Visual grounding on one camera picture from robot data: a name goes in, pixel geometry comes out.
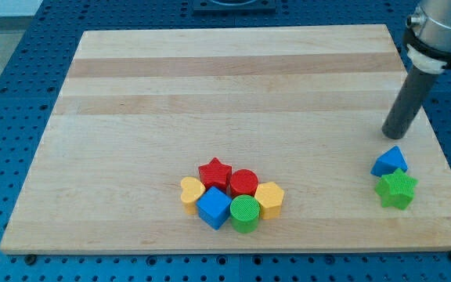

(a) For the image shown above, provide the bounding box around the blue triangle block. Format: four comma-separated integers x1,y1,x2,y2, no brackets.
370,146,408,177

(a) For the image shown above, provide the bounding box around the green star block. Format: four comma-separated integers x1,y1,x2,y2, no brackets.
374,168,418,210

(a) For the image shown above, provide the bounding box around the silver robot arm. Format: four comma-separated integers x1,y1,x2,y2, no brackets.
403,0,451,74

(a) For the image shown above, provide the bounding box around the red star block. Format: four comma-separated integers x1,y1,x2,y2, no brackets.
198,157,233,193

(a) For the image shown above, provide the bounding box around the wooden board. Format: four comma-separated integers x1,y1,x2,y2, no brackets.
0,24,451,255

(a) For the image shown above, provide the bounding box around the red cylinder block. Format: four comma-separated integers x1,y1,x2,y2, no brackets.
229,169,258,197

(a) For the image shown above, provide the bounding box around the yellow heart block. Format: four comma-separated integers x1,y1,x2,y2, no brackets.
180,176,206,215

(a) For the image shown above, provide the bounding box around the blue cube block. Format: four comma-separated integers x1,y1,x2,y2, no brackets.
196,186,232,230

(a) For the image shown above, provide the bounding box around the green cylinder block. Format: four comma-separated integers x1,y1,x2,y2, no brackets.
229,195,260,233

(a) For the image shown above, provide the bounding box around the yellow hexagon block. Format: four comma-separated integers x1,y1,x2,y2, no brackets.
254,182,285,220

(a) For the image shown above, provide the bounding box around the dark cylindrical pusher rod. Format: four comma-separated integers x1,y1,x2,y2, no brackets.
381,66,438,139

